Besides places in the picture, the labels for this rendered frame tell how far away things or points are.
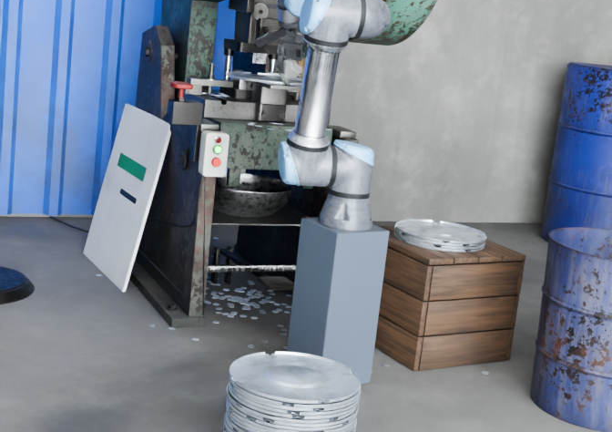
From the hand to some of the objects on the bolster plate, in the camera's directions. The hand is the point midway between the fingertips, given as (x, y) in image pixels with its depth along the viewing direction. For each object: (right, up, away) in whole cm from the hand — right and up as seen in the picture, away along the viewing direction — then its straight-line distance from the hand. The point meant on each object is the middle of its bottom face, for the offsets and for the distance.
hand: (284, 80), depth 328 cm
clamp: (-26, -2, +19) cm, 32 cm away
